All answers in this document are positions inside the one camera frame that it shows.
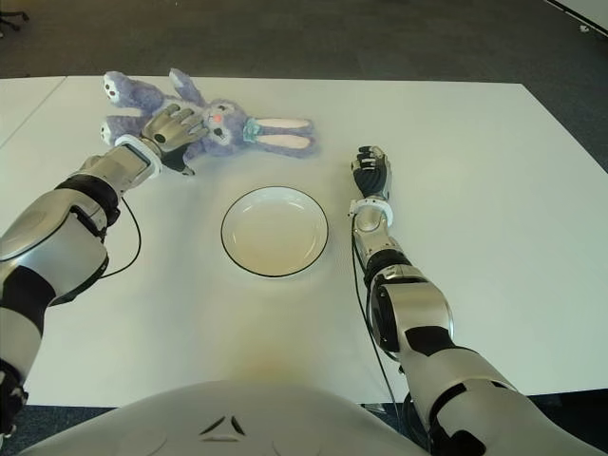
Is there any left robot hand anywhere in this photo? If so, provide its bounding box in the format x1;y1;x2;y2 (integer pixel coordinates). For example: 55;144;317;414
141;105;206;178

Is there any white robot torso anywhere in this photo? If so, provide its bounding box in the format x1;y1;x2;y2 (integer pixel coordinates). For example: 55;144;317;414
18;377;428;456

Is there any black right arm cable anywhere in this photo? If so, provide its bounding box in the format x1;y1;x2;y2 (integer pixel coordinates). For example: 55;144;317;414
350;216;403;456

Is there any purple plush bunny doll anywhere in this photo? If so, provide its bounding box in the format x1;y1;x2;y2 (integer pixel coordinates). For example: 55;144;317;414
98;68;317;162

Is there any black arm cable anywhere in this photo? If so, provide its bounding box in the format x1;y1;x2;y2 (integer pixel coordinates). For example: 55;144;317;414
350;216;403;456
100;197;143;281

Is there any black office chair base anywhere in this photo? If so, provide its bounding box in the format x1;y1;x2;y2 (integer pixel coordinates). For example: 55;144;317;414
0;9;30;38

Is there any white plate black rim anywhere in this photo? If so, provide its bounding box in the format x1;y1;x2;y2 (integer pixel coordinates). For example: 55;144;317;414
219;186;330;280

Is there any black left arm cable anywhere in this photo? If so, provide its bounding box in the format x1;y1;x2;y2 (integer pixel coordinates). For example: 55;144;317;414
100;197;143;281

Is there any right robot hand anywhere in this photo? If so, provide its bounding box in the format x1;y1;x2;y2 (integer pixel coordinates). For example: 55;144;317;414
350;145;393;201

